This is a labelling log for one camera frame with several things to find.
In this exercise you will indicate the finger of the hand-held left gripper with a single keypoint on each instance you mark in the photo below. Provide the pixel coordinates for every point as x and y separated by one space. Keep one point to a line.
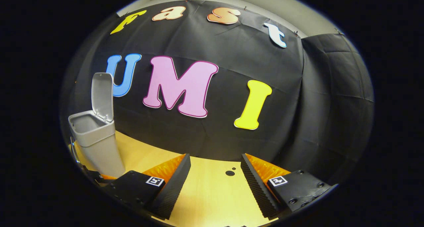
107 177

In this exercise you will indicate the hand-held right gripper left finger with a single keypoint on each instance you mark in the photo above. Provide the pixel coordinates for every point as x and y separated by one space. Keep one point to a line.
172 187

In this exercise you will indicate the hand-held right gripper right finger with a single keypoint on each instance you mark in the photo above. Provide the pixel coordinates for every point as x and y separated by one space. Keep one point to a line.
256 187

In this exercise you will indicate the grey desktop garbage bin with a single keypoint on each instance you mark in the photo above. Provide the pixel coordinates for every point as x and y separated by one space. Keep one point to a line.
99 144

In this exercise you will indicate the wooden desktop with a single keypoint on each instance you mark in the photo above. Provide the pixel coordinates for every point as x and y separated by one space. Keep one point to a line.
208 194

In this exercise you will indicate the black backdrop cloth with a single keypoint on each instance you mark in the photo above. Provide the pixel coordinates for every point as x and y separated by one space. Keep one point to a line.
198 144

